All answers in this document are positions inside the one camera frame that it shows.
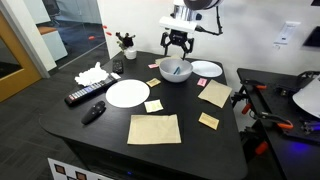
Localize black wall panel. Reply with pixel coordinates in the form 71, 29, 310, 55
302, 25, 320, 48

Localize long black remote control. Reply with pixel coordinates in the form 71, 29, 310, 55
64, 75, 118, 107

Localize white wall device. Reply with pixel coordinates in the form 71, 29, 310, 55
273, 20, 302, 48

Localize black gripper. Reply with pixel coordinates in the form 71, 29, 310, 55
160, 28, 195, 61

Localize small rounded black remote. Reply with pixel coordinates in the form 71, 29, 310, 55
80, 100, 107, 126

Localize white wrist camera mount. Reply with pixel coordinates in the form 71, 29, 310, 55
158, 15, 198, 35

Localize grey white bowl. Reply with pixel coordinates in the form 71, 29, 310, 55
158, 58, 194, 84

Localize checkered calibration board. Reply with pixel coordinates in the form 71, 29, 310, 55
47, 157, 114, 180

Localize crumpled white tissue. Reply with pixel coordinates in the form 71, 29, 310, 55
74, 61, 110, 87

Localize white flower vase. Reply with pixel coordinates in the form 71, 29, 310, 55
123, 46, 138, 61

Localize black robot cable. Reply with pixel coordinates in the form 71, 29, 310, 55
195, 5, 224, 37

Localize white cabinet wooden top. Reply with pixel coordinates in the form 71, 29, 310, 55
36, 25, 69, 62

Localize white round plate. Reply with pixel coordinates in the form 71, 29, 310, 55
105, 78, 151, 109
190, 60, 224, 79

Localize pale yellow sweetener packet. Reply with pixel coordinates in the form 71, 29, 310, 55
143, 99, 165, 114

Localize dark rose bouquet orange berries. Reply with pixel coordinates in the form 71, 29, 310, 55
87, 24, 137, 52

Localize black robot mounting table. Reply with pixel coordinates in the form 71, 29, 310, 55
236, 67, 320, 180

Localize small white paper packet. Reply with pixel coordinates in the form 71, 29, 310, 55
109, 72, 122, 81

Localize black orange bar clamp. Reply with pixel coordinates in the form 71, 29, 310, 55
239, 110, 295, 157
231, 78, 268, 116

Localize brown paper napkin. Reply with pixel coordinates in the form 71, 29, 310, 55
126, 113, 183, 146
197, 79, 233, 109
154, 54, 183, 67

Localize tan sugar packet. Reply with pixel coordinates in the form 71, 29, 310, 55
145, 77, 162, 89
198, 111, 221, 131

